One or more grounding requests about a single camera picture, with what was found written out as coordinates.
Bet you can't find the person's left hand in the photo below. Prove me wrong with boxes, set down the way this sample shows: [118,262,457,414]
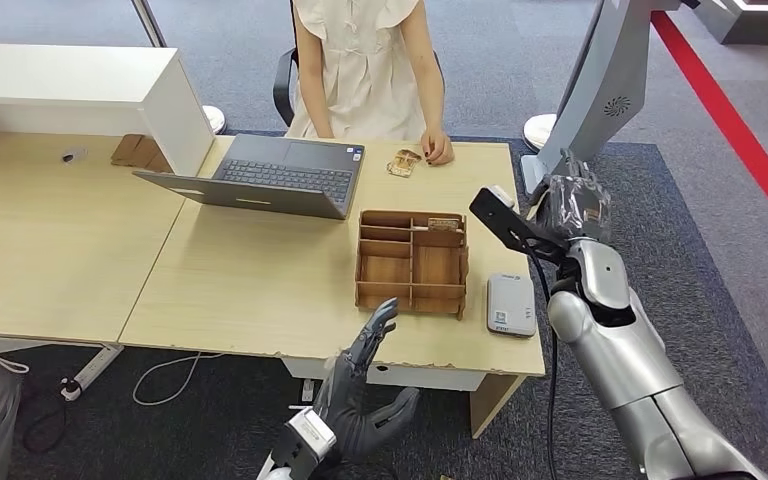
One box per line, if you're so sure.
[420,127,456,167]

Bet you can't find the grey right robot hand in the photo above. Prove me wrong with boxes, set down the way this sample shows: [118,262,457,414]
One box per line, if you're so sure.
[530,148,614,243]

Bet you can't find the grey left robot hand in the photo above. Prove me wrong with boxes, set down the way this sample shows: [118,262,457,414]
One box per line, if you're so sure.
[314,296,422,465]

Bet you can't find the gold card in clear sleeve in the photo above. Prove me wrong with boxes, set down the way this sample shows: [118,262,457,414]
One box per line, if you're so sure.
[385,148,423,179]

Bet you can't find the white card reader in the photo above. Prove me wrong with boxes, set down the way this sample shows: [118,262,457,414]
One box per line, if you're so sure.
[486,272,538,339]

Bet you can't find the white round stanchion base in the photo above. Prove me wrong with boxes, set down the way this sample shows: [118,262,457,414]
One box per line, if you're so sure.
[201,103,228,135]
[523,112,559,152]

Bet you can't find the grey kiosk stand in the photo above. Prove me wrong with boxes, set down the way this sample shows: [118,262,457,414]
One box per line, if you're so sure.
[520,0,683,200]

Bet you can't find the dark grey floor carpet mat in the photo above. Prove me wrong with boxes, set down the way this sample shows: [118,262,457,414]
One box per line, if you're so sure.
[0,129,768,480]

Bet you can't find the wooden compartment organizer tray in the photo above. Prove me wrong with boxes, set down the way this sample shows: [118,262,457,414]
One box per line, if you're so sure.
[354,209,470,322]

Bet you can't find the dark grey open laptop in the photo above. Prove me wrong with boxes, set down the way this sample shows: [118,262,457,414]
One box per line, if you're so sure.
[132,133,367,221]

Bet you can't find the black office chair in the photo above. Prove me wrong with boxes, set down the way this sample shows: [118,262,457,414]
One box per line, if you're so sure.
[272,46,446,127]

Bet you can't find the grey raised platform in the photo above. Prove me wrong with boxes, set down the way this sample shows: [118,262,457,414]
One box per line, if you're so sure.
[691,0,768,46]

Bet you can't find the white power strip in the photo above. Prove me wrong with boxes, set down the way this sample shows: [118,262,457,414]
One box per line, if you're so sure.
[60,344,125,402]

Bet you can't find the brown cardboard pieces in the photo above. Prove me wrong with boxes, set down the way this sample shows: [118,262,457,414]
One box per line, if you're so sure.
[110,133,173,175]

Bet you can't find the metal stanchion pole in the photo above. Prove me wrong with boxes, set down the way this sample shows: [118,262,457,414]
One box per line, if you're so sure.
[130,0,168,48]

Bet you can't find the white desk shelf riser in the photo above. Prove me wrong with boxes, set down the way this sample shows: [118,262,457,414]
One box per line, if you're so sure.
[0,42,216,178]

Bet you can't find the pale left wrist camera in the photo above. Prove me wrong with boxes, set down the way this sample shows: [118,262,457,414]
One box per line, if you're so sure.
[289,407,339,462]

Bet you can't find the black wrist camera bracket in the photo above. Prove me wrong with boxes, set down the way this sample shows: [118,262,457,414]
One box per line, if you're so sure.
[468,187,567,265]

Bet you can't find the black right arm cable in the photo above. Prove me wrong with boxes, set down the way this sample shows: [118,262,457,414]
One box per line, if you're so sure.
[523,248,561,480]

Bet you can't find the white floor cable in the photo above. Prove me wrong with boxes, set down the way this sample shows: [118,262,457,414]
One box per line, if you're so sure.
[132,352,223,407]

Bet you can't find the black floor cable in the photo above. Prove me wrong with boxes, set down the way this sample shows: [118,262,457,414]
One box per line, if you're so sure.
[20,390,71,455]

